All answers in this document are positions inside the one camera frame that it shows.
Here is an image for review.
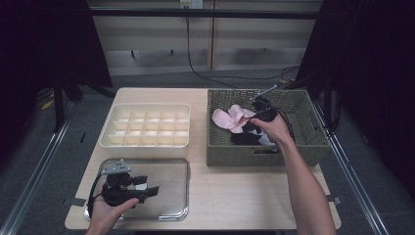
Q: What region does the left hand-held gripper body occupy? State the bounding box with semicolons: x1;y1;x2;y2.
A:
101;159;150;208

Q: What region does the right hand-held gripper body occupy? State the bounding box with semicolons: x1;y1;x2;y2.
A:
250;85;279;123

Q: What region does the white sock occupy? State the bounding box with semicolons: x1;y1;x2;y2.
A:
249;128;277;147

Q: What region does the black sock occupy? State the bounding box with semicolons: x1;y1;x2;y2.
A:
230;129;262;147

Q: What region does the clear box lid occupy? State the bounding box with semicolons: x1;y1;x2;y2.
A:
83;158;191;222

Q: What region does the cream divided storage box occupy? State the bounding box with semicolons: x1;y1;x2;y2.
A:
99;103;192;160

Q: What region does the green woven basket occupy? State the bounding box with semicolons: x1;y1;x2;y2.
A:
206;88;331;167

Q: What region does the person's right hand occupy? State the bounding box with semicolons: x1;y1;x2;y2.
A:
250;114;294;147

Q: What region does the person's left hand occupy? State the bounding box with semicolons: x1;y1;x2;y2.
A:
85;195;140;235

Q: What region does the black curtain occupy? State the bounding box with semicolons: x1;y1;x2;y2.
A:
0;0;114;165
295;0;415;197

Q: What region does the black crossbar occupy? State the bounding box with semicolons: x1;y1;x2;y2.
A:
87;8;322;20

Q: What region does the right hand-held gripper cable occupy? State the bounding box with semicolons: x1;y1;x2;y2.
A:
276;107;297;142

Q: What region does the black stand post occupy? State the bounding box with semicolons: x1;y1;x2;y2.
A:
322;74;335;131
53;72;67;132

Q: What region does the metal floor rail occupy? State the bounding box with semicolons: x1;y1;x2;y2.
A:
312;101;392;235
0;101;78;235

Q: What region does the black wall cable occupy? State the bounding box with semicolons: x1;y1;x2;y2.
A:
185;16;301;90

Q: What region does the white wall socket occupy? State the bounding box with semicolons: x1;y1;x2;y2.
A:
179;0;204;10

